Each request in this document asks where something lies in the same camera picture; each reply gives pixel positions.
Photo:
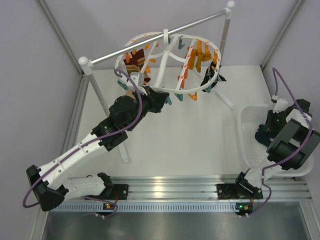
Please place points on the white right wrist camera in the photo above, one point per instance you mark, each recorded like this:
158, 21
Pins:
279, 105

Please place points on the white round sock hanger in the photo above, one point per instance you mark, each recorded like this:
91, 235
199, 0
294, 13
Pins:
163, 62

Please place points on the teal clothes peg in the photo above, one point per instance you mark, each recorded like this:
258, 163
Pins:
168, 101
180, 97
181, 44
123, 85

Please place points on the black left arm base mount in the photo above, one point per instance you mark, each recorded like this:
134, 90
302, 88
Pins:
117, 191

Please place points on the teal left clothes peg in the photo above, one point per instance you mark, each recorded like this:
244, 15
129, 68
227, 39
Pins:
123, 85

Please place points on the teal back clothes peg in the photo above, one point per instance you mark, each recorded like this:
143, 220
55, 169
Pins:
181, 44

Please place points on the black white patterned sock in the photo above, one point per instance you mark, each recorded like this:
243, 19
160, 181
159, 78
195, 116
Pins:
210, 72

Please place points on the maroon striped sock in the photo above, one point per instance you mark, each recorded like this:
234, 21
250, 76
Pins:
134, 61

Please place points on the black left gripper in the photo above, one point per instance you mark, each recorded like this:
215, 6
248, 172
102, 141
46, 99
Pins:
156, 99

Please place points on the slotted grey cable duct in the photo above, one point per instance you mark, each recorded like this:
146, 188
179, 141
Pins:
155, 207

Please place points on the white plastic basket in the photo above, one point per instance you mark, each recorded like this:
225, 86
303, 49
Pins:
248, 120

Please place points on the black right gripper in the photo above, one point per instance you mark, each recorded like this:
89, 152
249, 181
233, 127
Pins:
269, 123

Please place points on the white metal drying rack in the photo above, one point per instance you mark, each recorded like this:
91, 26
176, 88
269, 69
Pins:
137, 42

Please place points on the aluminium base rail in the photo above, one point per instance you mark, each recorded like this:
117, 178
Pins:
204, 188

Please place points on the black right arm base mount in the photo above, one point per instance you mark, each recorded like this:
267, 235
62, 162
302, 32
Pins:
230, 191

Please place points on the teal right clothes peg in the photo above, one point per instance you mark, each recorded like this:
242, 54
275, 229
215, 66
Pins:
180, 97

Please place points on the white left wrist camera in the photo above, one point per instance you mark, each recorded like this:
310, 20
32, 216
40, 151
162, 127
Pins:
138, 78

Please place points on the teal front clothes peg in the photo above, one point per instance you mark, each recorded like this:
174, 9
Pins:
168, 101

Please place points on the dark navy sock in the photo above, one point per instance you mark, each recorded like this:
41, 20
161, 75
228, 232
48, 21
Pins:
264, 137

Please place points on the mustard yellow sock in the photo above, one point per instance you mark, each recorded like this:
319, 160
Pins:
202, 56

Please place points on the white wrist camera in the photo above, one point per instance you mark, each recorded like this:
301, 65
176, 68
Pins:
279, 105
138, 78

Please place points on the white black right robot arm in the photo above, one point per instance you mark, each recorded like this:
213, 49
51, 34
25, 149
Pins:
273, 141

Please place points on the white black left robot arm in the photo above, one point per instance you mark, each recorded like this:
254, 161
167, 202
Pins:
52, 183

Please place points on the orange inner peg row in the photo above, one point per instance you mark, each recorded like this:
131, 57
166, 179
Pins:
191, 56

